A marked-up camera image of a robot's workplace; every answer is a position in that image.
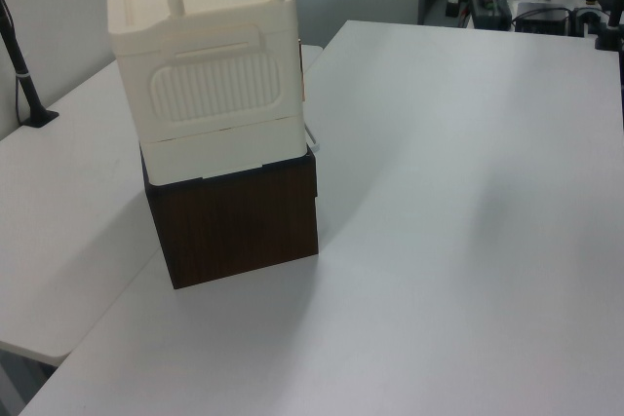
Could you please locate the cream cabinet door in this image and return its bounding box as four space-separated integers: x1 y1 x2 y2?
295 37 309 104

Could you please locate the cream plastic storage cabinet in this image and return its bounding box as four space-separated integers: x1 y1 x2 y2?
105 0 308 187

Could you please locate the dark brown wooden box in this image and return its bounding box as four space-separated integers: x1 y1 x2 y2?
139 142 320 291

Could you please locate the black and green device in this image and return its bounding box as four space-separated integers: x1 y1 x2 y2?
468 0 514 31

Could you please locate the black rectangular case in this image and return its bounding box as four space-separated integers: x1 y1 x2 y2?
513 0 570 36

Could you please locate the black pole with clamp base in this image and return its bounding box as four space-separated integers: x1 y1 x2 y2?
0 0 60 130

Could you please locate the white metal wire handle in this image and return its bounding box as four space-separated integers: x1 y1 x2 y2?
303 121 323 152

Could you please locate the black desk clamp mount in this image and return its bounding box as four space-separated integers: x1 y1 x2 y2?
570 0 624 53

